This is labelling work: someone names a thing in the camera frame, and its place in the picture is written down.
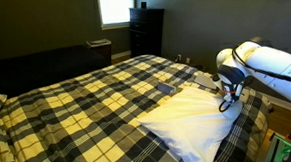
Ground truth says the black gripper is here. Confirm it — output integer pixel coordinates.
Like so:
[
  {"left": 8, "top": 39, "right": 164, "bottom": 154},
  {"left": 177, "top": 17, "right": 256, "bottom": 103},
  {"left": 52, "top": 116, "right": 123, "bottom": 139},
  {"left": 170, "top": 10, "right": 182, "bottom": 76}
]
[{"left": 221, "top": 82, "right": 246, "bottom": 104}]

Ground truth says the paperback book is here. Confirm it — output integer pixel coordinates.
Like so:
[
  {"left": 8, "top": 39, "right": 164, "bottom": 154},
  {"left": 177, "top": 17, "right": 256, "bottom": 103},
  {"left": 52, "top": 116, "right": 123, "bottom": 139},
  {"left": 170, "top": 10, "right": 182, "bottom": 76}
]
[{"left": 157, "top": 80, "right": 177, "bottom": 97}]

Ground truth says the white pillow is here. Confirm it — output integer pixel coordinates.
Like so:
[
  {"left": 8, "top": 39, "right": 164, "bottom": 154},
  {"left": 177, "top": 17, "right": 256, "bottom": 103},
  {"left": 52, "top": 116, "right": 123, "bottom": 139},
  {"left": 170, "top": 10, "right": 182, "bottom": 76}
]
[{"left": 135, "top": 81, "right": 247, "bottom": 162}]

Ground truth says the robot cart with wooden edge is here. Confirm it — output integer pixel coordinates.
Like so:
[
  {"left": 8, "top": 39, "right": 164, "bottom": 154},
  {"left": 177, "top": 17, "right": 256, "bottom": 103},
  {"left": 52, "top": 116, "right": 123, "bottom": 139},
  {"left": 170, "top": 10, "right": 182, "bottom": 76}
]
[{"left": 252, "top": 126, "right": 291, "bottom": 162}]

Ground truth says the black dresser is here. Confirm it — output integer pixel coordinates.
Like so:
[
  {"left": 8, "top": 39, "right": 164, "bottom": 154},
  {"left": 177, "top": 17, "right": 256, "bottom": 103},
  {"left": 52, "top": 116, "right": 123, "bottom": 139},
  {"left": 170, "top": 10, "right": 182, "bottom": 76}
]
[{"left": 128, "top": 6, "right": 168, "bottom": 60}]

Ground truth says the brown side table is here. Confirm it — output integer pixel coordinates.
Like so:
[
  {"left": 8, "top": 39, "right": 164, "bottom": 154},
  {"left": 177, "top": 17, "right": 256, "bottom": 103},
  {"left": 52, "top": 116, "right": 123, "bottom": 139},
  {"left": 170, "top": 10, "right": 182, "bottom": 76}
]
[{"left": 85, "top": 38, "right": 114, "bottom": 67}]

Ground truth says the bright window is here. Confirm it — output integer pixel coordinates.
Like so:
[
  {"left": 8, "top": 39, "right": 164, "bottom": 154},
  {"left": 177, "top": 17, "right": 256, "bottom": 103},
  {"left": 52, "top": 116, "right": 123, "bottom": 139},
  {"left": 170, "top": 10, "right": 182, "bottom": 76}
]
[{"left": 96, "top": 0, "right": 138, "bottom": 30}]

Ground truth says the plaid yellow grey comforter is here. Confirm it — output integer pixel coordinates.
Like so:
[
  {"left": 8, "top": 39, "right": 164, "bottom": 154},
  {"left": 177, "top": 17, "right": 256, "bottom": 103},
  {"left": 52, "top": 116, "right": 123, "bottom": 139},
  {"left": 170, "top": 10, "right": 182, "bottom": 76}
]
[{"left": 0, "top": 48, "right": 274, "bottom": 162}]

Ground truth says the black futon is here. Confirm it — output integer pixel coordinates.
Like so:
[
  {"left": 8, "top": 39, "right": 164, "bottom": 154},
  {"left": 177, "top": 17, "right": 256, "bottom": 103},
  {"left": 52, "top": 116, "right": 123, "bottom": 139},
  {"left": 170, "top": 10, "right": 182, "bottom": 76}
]
[{"left": 0, "top": 43, "right": 114, "bottom": 100}]

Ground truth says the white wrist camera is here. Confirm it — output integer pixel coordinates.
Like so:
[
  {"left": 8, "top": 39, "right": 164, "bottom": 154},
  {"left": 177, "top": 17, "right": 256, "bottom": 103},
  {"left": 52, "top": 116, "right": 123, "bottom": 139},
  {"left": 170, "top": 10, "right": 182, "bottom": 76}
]
[{"left": 212, "top": 74, "right": 226, "bottom": 91}]

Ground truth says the thin black camera cable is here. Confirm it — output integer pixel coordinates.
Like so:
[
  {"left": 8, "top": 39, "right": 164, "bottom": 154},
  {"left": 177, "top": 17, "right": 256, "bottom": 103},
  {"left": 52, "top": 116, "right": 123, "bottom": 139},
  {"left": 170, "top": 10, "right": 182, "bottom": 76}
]
[{"left": 218, "top": 98, "right": 235, "bottom": 113}]

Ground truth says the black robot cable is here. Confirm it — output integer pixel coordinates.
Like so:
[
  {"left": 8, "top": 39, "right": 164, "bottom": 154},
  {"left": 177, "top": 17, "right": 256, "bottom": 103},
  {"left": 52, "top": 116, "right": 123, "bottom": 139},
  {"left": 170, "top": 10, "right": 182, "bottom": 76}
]
[{"left": 231, "top": 42, "right": 291, "bottom": 89}]

